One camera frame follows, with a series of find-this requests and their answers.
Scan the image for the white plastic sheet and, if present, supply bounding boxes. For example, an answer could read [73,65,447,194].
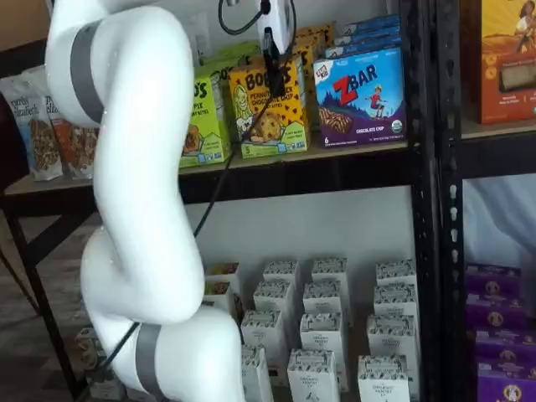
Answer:
[461,174,536,269]

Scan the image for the green Bobo's apple pie box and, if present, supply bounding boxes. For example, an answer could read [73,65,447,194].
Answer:
[198,40,263,81]
[178,77,232,169]

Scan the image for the orange label Purely Elizabeth bag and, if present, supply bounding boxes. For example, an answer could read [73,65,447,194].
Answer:
[43,94,101,181]

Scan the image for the white carton yellow top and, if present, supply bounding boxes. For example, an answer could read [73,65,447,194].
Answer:
[203,262,241,294]
[202,281,235,319]

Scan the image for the large orange cereal box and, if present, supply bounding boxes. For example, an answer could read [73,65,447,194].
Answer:
[479,0,536,126]

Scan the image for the purple snack box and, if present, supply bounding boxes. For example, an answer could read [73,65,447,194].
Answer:
[473,329,536,372]
[465,262,523,298]
[476,363,536,402]
[465,292,527,334]

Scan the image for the Purely Elizabeth granola bag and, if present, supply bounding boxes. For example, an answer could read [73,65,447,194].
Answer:
[19,64,50,87]

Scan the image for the blue ZBar chocolate chip box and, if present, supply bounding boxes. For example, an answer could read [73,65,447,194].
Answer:
[333,24,402,45]
[346,14,401,34]
[312,46,408,149]
[324,35,403,59]

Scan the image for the orange Bobo's peanut butter box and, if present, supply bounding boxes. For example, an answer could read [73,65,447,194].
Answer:
[295,23,336,62]
[291,40,316,142]
[227,61,310,160]

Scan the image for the white patterned carton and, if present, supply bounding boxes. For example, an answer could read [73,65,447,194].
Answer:
[301,280,343,319]
[240,308,286,365]
[240,345,274,402]
[366,313,420,365]
[372,283,419,322]
[299,312,343,357]
[374,259,417,290]
[262,259,301,294]
[286,348,337,402]
[252,280,293,319]
[357,354,411,402]
[311,256,349,290]

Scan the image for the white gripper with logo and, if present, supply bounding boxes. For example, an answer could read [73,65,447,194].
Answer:
[256,0,296,95]

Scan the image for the black metal shelf rack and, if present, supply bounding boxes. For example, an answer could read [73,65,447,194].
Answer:
[435,0,536,402]
[0,0,439,402]

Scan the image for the blue label Purely Elizabeth bag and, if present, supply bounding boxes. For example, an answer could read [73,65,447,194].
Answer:
[0,73,64,183]

